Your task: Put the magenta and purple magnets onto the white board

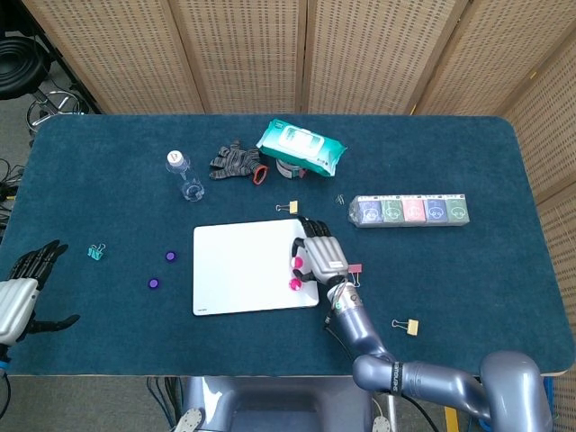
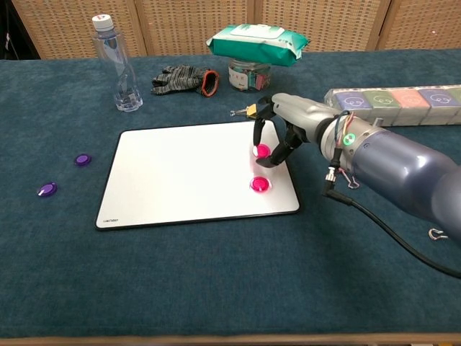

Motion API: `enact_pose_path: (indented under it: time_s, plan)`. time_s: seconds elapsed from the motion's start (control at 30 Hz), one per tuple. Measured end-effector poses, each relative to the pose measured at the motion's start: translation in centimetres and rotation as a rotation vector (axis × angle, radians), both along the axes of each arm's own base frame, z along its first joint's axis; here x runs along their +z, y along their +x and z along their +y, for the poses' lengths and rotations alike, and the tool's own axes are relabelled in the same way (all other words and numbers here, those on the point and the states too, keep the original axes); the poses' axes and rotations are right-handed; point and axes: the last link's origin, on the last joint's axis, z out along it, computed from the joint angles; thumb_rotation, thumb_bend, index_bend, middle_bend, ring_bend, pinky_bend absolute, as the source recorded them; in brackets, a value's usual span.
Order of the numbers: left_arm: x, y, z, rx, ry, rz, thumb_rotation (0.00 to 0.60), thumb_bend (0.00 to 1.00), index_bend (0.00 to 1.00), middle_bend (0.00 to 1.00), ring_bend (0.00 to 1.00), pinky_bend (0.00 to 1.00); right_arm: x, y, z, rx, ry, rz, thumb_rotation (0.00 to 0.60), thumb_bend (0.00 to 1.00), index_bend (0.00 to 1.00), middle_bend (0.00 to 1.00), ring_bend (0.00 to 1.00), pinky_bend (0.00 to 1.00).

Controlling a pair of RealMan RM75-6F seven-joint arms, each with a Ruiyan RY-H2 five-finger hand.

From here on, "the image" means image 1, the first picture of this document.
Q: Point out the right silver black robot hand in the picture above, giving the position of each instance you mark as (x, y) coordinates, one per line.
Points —
(324, 256)

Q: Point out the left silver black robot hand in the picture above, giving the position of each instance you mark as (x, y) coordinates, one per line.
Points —
(15, 306)

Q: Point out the pink round magnet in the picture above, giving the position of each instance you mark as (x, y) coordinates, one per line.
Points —
(297, 262)
(295, 284)

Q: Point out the purple round magnet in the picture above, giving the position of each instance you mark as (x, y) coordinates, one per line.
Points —
(170, 256)
(153, 283)

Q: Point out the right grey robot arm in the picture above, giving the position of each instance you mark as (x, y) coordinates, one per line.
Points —
(360, 328)

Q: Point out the white magnetic board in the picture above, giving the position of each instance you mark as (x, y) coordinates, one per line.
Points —
(243, 270)

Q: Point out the pink binder clip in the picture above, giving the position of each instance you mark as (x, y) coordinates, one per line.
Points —
(356, 268)

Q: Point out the small yellow binder clip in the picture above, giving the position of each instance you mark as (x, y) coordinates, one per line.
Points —
(293, 207)

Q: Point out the metal paper clips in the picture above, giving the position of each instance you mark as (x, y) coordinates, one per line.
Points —
(340, 200)

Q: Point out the teal binder clip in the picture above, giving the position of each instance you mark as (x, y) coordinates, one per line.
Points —
(95, 254)

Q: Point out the wrapped tissue multipack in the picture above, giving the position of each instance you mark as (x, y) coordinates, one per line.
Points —
(411, 210)

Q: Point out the large yellow binder clip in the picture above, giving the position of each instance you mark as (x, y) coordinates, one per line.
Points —
(412, 327)

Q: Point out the green wet wipes pack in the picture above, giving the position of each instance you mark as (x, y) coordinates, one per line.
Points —
(301, 144)

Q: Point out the blue carpet table mat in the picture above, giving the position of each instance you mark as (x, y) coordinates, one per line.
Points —
(135, 337)

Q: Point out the grey knit work glove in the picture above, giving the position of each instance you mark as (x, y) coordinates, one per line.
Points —
(234, 162)

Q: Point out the grey robot torso base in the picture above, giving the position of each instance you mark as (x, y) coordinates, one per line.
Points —
(279, 405)

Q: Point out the clear plastic water bottle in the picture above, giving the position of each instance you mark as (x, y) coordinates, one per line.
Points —
(186, 177)

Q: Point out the metal table leg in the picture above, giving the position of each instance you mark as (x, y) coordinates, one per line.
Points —
(391, 409)

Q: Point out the black stool chrome base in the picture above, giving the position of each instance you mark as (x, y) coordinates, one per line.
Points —
(18, 67)

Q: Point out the woven folding screen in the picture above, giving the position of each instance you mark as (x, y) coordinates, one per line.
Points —
(135, 45)

